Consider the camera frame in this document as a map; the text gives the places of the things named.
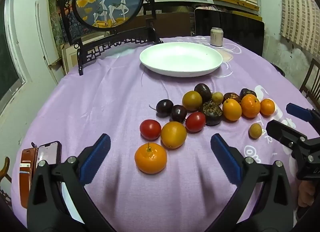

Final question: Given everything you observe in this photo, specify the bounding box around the black chair back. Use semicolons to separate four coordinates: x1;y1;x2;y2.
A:
194;9;265;56

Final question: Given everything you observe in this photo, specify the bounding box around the brown wooden chair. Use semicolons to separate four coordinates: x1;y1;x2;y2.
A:
299;58;320;109

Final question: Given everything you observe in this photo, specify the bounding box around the white thread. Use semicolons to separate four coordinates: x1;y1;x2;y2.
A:
140;72;171;99

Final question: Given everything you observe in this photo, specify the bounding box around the small yellow longan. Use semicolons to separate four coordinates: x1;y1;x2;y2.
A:
211;92;224;105
249;123;262;139

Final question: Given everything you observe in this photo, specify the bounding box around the round deer picture black stand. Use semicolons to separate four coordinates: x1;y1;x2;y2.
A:
57;0;164;76

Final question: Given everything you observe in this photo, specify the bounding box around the red tomato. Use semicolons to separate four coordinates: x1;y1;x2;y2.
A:
139;119;162;141
185;112;206;133

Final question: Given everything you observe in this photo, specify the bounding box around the yellow orange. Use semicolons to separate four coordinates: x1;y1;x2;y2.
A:
222;98;242;122
182;91;203;112
161;121;187;149

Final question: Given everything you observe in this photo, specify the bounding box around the purple tablecloth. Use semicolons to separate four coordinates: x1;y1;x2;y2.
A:
10;36;318;232

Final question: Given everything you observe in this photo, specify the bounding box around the dark carved wooden chair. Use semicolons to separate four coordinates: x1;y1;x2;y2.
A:
0;157;13;207

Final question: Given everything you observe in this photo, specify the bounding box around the chequered curtain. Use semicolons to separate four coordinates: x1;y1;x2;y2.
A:
279;0;320;53

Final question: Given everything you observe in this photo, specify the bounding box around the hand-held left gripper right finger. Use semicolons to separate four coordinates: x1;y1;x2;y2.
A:
205;133;293;232

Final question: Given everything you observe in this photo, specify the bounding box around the white drink can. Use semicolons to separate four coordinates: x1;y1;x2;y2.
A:
210;27;224;47

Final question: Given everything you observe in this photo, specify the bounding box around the person's right hand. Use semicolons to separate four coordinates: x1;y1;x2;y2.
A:
297;179;316;207

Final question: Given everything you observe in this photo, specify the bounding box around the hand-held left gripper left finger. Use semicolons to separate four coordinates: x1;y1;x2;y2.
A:
27;133;111;232

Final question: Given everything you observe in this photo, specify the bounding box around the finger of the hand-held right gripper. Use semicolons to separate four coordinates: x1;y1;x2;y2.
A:
266;120;308;151
286;103;320;124

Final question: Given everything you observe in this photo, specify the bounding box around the small orange tangerine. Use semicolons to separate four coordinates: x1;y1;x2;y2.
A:
260;99;275;116

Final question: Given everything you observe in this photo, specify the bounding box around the leaning white picture frame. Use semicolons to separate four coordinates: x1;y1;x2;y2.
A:
35;0;66;73

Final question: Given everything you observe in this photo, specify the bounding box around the phone in brown wallet case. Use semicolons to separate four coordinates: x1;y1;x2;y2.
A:
20;141;62;209

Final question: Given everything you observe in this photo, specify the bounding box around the window frame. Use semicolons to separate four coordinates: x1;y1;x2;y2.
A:
0;0;27;103

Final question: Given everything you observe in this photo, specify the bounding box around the white oval plate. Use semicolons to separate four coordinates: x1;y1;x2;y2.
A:
139;42;223;78

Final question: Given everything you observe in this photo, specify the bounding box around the large tangerine with stem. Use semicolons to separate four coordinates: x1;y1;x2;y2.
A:
134;143;167;174

